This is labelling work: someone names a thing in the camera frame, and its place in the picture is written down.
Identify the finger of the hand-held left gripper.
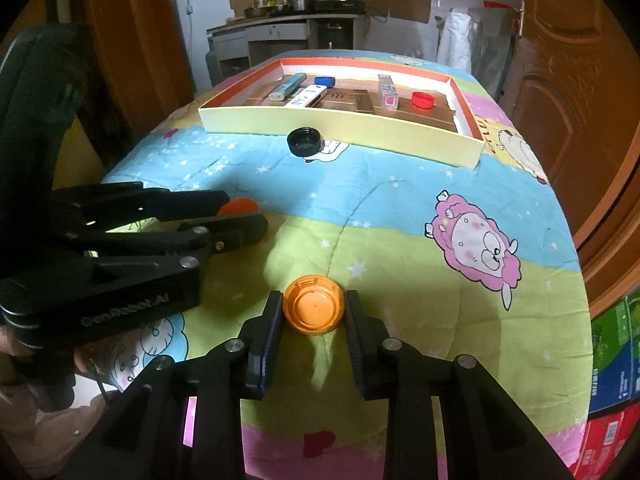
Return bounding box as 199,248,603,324
95,211,269,269
50,181,231,234

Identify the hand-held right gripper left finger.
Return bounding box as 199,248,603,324
60,290,285,480

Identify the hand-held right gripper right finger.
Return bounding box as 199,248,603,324
345,291,576,480

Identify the orange bottle cap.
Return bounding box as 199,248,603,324
282,275,347,335
217,198,262,218

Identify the shallow yellow orange box tray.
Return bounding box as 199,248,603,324
198,57,485,170

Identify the white printed tube box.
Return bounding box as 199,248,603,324
286,85,328,109

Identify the clear rectangular plastic box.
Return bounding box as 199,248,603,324
377,74,399,110

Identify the person's left hand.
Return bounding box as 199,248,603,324
0,325,108,466

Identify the black bottle cap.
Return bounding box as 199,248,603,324
287,127,321,157

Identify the kitchen counter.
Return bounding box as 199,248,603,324
206,11,374,87

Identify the green carton box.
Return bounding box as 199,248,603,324
587,294,640,414

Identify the red carton box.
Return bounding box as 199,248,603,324
574,400,640,480

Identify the white plastic bag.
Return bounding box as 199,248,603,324
436,9,474,74

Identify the brown wooden door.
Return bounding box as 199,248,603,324
500,0,640,246

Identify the wooden door frame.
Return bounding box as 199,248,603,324
82,0,197,128

